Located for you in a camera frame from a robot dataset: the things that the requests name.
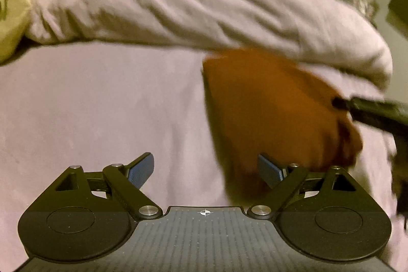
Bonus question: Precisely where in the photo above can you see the pale yellow plush toy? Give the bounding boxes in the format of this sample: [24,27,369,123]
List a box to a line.
[0,0,37,64]

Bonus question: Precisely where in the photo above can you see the bed with purple sheet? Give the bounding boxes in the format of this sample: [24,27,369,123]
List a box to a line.
[0,42,403,267]

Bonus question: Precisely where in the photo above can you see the brown small garment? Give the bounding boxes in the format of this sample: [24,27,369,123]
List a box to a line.
[201,47,364,196]

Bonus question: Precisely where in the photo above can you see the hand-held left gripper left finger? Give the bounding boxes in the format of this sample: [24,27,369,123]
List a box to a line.
[54,152,164,219]

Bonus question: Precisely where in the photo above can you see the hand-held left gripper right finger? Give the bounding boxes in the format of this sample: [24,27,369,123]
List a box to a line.
[248,153,358,219]

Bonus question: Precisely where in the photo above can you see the dark wall frame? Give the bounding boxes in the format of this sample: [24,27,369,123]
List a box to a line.
[386,0,408,34]

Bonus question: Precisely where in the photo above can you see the crumpled purple duvet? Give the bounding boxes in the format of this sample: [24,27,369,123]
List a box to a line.
[25,0,393,90]

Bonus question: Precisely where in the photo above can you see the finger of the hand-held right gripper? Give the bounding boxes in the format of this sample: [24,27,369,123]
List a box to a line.
[331,96,353,112]

